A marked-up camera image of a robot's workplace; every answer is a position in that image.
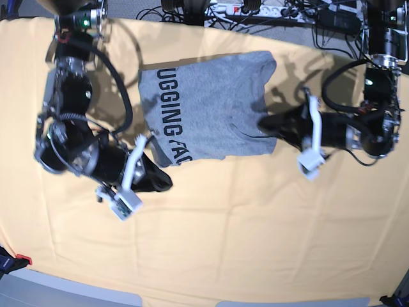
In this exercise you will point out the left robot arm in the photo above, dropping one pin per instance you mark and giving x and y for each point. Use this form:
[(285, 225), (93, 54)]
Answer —
[(380, 31)]

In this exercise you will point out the grey t-shirt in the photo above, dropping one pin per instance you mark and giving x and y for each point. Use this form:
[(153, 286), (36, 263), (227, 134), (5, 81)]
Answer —
[(207, 110)]

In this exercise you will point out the black clamp right corner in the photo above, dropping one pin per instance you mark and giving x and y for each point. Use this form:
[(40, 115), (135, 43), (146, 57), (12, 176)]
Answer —
[(394, 301)]

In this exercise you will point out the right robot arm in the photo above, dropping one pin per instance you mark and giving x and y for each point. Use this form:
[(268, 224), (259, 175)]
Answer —
[(66, 139)]

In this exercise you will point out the black power adapter box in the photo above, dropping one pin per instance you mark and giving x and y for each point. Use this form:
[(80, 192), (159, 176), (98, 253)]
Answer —
[(339, 21)]

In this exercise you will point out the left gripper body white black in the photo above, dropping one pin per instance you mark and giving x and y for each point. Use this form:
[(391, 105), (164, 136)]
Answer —
[(314, 139)]

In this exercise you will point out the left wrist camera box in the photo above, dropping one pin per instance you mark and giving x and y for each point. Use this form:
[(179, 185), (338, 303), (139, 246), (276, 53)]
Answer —
[(309, 162)]

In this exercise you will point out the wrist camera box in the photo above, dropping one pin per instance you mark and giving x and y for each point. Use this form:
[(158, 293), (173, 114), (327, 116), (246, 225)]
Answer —
[(309, 162), (125, 203)]

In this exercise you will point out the white power strip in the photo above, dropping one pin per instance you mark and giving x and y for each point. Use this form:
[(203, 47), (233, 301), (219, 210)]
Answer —
[(266, 13)]

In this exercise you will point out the yellow table cloth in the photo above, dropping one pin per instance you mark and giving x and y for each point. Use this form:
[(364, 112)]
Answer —
[(250, 229)]

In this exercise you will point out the red black clamp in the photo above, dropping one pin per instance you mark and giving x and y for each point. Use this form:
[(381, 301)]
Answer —
[(9, 263)]

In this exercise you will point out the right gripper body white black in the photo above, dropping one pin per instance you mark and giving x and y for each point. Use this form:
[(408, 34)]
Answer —
[(133, 169)]

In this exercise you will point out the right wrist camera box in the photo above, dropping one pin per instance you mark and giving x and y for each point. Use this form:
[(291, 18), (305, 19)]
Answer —
[(125, 203)]

